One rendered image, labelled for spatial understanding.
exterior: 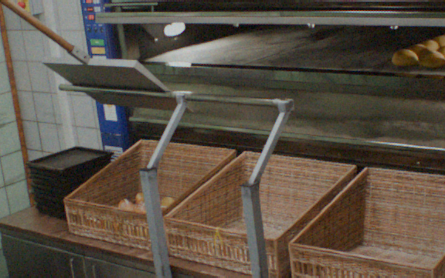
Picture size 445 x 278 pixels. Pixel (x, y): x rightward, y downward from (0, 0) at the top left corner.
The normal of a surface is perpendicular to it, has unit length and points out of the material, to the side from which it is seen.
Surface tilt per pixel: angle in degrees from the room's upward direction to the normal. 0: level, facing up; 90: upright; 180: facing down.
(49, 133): 90
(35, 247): 90
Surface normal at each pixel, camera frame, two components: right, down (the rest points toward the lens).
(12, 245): -0.68, 0.26
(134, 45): 0.73, 0.08
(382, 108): -0.68, -0.07
